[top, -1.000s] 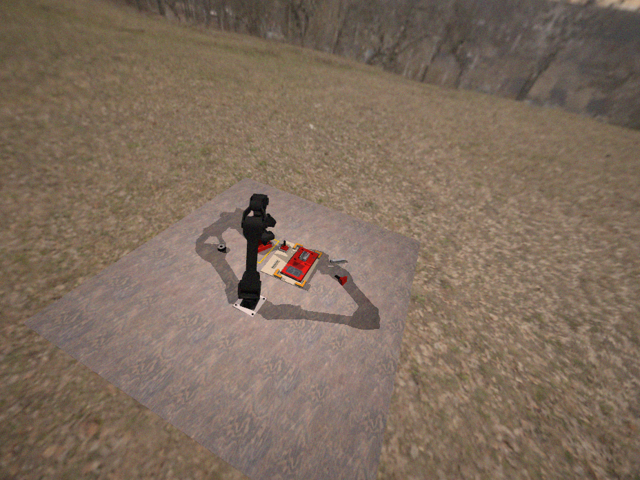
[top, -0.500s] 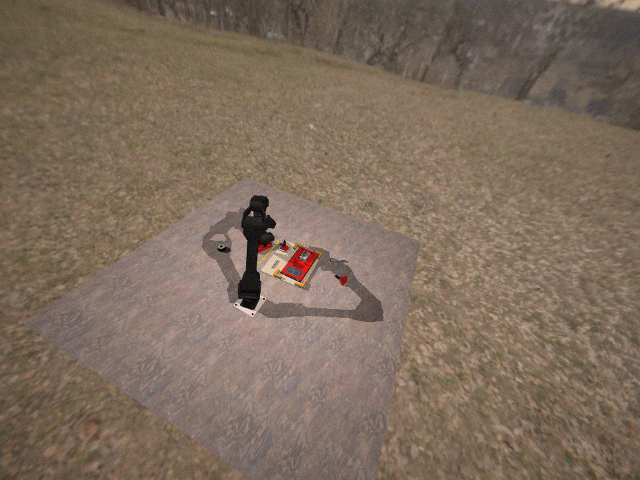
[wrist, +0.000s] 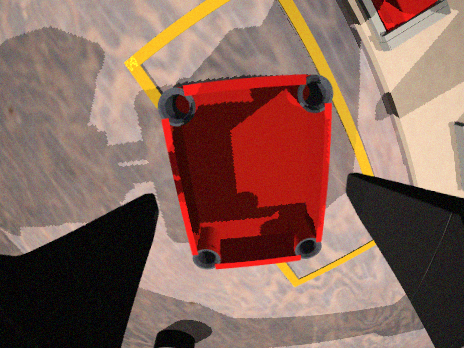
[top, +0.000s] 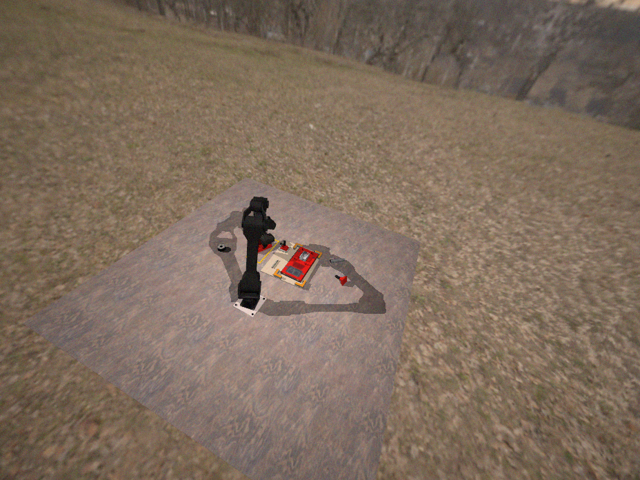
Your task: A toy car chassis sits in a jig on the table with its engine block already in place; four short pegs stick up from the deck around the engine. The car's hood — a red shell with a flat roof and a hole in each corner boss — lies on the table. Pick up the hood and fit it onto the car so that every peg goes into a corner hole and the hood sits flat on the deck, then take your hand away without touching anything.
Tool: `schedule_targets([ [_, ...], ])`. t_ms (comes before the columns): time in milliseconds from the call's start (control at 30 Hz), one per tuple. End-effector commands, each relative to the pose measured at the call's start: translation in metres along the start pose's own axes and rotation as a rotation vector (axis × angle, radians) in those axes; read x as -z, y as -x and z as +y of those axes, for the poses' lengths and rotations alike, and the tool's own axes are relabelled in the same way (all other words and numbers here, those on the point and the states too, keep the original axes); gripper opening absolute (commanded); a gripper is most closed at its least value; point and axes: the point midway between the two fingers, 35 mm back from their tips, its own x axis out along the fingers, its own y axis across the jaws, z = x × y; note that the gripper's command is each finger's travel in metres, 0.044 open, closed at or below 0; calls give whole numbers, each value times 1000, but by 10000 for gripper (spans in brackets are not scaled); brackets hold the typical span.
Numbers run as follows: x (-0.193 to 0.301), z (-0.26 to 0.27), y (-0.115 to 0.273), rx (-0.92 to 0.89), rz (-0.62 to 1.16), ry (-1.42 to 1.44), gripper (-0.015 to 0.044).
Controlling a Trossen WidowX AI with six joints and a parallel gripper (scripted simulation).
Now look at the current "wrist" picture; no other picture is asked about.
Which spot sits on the black toy tyre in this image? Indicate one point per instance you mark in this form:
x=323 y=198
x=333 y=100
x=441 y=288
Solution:
x=174 y=339

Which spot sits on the yellow rectangular frame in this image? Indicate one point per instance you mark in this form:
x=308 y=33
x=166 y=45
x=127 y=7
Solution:
x=310 y=43

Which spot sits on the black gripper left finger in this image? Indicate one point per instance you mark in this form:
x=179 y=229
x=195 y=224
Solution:
x=77 y=291

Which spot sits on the red car hood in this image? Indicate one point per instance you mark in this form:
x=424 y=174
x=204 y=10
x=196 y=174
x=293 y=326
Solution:
x=250 y=159

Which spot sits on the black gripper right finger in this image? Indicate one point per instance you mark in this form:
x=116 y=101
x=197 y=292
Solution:
x=421 y=235

